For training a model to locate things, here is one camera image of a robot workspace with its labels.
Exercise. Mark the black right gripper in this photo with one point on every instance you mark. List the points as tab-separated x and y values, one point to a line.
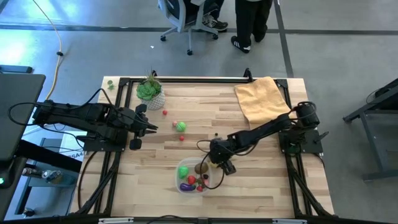
219	151

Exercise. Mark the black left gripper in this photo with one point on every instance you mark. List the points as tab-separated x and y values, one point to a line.
138	124

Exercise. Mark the yellow toy lemon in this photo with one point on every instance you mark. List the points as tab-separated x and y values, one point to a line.
212	164

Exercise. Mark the brown toy kiwi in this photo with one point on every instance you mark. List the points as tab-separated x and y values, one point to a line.
200	168

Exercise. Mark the pale green toy lettuce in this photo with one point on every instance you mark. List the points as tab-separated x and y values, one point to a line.
181	127

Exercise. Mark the clear plastic tupperware container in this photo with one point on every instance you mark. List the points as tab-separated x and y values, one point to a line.
190	163

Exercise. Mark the large red toy strawberry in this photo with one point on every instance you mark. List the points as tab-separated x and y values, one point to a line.
191	180

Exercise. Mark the bright green toy pepper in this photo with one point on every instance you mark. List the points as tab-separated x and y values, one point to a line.
183	172

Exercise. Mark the small red toy strawberry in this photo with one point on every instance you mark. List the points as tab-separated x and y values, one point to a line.
199	188

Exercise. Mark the purple toy eggplant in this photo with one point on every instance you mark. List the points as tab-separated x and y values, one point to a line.
186	187

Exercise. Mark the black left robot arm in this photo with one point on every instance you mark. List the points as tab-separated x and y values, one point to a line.
87	113

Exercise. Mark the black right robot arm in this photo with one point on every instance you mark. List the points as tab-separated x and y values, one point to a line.
261	132

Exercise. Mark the succulent in patterned white pot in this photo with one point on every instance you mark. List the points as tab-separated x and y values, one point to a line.
149	90

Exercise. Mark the orange yellow towel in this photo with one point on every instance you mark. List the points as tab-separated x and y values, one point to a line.
261	99

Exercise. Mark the white printed label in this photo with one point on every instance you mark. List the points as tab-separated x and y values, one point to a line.
70	146

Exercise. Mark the metal clamp tool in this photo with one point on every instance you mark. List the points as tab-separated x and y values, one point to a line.
49	175

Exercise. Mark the grey office chair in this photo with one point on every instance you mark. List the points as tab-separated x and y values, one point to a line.
178	12

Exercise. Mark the person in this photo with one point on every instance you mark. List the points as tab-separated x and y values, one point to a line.
214	23
248	18

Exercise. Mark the dark flat panel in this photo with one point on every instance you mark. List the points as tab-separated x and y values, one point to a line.
15	69

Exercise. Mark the black side desk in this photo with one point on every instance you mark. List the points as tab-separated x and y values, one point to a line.
388	88

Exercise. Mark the black frame clamp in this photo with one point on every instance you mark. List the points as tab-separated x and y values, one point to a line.
247	74
154	74

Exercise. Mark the black aluminium table frame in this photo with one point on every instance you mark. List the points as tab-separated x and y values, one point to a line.
217	80

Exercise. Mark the white metal bracket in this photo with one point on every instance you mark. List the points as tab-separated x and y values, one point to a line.
289	221
115	220

